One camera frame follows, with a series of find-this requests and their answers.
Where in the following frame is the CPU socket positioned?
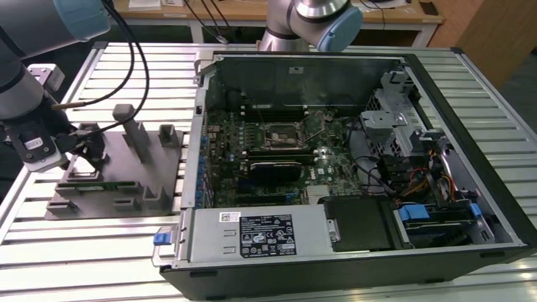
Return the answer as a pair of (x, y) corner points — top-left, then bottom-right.
(260, 122), (306, 149)

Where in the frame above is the green RAM stick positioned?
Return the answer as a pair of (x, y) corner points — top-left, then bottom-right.
(57, 181), (137, 192)

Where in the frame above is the grey parts rack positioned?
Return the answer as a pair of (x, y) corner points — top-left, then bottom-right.
(44, 103), (185, 221)

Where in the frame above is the blue release latch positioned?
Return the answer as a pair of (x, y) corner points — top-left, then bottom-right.
(153, 230), (173, 247)

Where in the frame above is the grey case latch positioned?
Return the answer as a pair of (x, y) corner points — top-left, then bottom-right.
(193, 50), (216, 78)

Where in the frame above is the grey power supply unit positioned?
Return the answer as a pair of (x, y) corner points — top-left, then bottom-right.
(173, 206), (341, 264)

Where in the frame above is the wooden desk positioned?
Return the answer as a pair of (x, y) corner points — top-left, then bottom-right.
(106, 0), (446, 48)

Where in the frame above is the black expansion slot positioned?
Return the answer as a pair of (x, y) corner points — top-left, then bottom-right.
(237, 194), (286, 204)

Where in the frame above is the black graphics card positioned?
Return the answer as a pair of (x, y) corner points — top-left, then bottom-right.
(248, 160), (304, 186)

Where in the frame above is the silver chipset heatsink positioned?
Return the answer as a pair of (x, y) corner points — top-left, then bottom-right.
(306, 185), (337, 205)

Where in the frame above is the green motherboard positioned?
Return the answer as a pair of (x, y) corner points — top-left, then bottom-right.
(200, 103), (366, 208)

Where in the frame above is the black PC case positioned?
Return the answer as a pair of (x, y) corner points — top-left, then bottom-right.
(157, 46), (537, 301)

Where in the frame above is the black plastic shroud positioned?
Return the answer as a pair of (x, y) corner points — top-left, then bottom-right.
(318, 194), (406, 253)

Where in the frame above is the metal drive cage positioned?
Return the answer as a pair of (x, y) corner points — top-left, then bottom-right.
(362, 71), (428, 158)

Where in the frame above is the blue disk carrier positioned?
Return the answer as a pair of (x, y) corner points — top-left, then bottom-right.
(397, 203), (432, 223)

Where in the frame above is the wooden cabinet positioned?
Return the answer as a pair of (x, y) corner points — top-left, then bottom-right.
(429, 0), (537, 92)

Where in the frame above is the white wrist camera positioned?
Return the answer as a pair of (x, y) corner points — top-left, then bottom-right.
(10, 125), (64, 173)
(25, 64), (64, 92)

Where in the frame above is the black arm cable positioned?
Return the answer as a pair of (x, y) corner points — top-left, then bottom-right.
(100, 0), (152, 139)

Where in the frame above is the black cable with brass plug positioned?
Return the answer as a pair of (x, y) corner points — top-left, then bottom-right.
(49, 40), (137, 111)

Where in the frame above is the silver cage bracket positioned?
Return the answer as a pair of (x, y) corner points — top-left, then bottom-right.
(360, 109), (409, 139)

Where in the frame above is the coloured power wire bundle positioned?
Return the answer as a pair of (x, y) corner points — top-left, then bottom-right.
(400, 150), (458, 204)

